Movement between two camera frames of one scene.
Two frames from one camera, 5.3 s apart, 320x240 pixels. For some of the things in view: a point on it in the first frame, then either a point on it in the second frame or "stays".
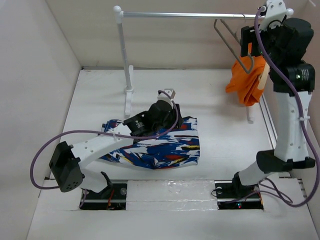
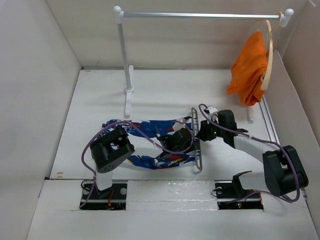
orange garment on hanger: x=246 y=73 stays
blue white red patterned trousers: x=179 y=148 stays
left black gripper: x=170 y=125 to x=189 y=142
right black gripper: x=249 y=36 to x=204 y=132
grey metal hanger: x=234 y=35 to x=199 y=169
